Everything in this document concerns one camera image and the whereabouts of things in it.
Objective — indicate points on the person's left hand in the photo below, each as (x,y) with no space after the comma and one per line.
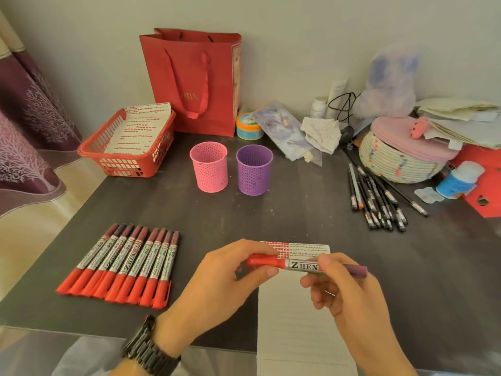
(211,285)

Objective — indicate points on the person's right hand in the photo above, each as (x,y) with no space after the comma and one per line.
(356,305)

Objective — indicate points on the person's left thumb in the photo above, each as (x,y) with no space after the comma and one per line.
(260,278)

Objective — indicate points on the person's right thumb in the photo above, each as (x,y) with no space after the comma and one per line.
(315,279)

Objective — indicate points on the red marker pen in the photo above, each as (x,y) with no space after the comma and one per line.
(297,265)

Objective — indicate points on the person's right forearm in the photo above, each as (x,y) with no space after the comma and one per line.
(387,364)

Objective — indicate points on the person's left forearm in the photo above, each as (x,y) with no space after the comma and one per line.
(129,368)

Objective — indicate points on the white paper strip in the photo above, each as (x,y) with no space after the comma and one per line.
(297,332)

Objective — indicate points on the pile of black pens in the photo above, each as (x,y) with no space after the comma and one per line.
(375,199)

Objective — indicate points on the purple perforated pen cup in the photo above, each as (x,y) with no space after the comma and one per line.
(254,172)

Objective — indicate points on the pink perforated pen cup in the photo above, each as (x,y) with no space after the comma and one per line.
(209,168)

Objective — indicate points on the black wrist watch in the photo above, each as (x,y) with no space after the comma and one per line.
(150,350)

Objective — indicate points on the row of red markers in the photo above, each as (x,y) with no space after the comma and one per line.
(125,266)

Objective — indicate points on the white woven basket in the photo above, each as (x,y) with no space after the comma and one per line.
(395,168)

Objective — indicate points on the clear blister pack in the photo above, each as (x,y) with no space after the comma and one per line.
(428,194)

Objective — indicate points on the purple patterned plastic pouch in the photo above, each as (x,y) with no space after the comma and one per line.
(283,133)

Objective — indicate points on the crumpled white paper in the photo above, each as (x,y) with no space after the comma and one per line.
(323,133)

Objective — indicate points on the black plug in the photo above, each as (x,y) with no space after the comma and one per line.
(346,133)

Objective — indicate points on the round blue yellow tin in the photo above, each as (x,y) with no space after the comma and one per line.
(247,127)

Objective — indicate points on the pink basket lid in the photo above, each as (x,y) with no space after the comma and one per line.
(395,137)

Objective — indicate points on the red plastic basket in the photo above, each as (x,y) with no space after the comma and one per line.
(129,168)

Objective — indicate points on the small white bottle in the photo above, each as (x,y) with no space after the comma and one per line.
(318,107)

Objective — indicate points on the white bottle with blue label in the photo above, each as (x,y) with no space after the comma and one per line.
(460,180)

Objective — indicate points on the small pink toy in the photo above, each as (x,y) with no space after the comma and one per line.
(418,128)

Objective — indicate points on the white tube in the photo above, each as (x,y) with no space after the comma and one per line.
(336,93)

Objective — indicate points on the white sheets with red print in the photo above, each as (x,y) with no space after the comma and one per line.
(137,129)

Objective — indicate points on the red paper sheet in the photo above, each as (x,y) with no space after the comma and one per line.
(491,187)

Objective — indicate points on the translucent plastic bag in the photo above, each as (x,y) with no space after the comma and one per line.
(387,86)

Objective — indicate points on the red paper gift bag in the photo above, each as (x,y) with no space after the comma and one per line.
(164,93)

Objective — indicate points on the stack of white papers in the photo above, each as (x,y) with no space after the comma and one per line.
(465,121)

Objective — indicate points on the purple tree print curtain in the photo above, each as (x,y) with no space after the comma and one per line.
(27,133)

